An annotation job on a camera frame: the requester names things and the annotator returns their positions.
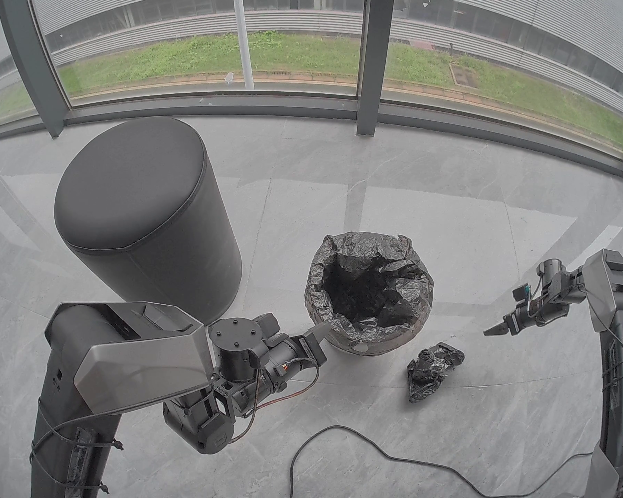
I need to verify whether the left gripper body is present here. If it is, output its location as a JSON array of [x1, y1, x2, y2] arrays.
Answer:
[[263, 328, 329, 381]]

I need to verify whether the window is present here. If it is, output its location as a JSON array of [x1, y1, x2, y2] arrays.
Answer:
[[0, 0, 623, 193]]

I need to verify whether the black plastic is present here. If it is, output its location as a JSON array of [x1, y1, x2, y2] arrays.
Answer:
[[407, 342, 466, 403]]

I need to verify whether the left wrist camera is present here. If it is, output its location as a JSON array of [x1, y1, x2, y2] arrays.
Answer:
[[253, 313, 292, 349]]

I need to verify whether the dark grey round stool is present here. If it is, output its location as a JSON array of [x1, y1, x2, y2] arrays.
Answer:
[[53, 116, 243, 325]]

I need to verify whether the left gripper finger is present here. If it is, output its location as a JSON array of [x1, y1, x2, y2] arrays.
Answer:
[[310, 321, 340, 347]]

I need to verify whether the white trash bin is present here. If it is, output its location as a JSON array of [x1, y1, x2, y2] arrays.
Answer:
[[326, 336, 418, 357]]

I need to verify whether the black cable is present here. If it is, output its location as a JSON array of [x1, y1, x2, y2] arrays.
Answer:
[[289, 425, 603, 498]]

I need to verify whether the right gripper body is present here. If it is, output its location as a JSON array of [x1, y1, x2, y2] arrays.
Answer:
[[503, 298, 552, 337]]

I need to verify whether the black plastic bag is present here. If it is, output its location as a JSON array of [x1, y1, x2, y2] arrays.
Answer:
[[305, 230, 435, 354]]

